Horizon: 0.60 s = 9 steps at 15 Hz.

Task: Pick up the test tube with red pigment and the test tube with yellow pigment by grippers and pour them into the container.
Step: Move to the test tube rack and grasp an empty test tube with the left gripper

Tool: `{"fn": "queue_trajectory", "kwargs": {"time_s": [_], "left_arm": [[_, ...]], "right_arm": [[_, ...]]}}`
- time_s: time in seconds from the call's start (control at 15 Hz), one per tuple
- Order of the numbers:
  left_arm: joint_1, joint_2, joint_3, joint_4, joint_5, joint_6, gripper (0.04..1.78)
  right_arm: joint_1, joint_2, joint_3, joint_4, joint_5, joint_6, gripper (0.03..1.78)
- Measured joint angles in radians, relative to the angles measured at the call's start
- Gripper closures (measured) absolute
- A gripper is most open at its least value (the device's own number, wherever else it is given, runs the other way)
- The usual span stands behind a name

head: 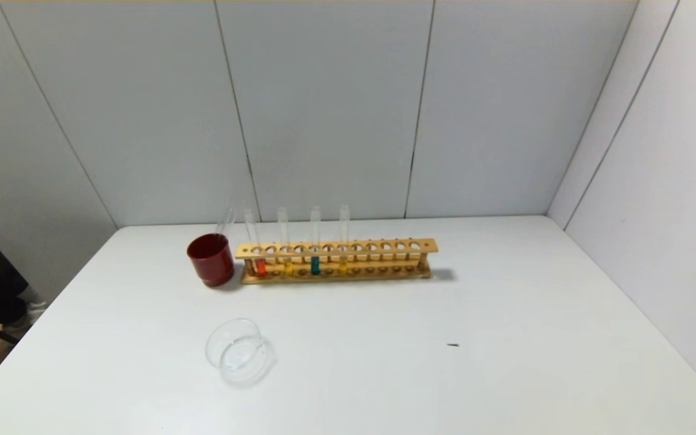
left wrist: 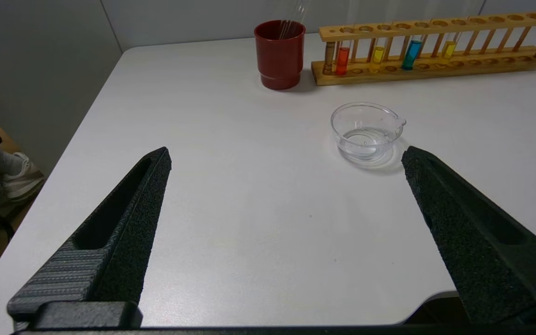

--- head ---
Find wooden test tube rack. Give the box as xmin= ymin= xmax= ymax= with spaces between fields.
xmin=234 ymin=238 xmax=439 ymax=285

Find clear glass beaker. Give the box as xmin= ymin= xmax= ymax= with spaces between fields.
xmin=205 ymin=318 xmax=276 ymax=385

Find test tube with yellow pigment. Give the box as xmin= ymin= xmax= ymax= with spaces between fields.
xmin=339 ymin=204 xmax=350 ymax=274
xmin=277 ymin=207 xmax=294 ymax=276

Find dark red plastic cup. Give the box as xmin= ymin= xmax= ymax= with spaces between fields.
xmin=187 ymin=233 xmax=235 ymax=288

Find white shoe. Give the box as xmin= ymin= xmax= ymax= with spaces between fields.
xmin=2 ymin=286 xmax=48 ymax=330

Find test tube with red pigment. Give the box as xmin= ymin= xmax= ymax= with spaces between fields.
xmin=244 ymin=209 xmax=268 ymax=277

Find empty glass test tube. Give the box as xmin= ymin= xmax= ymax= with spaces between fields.
xmin=215 ymin=207 xmax=237 ymax=239

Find test tube with teal pigment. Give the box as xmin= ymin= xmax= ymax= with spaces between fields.
xmin=310 ymin=206 xmax=321 ymax=276

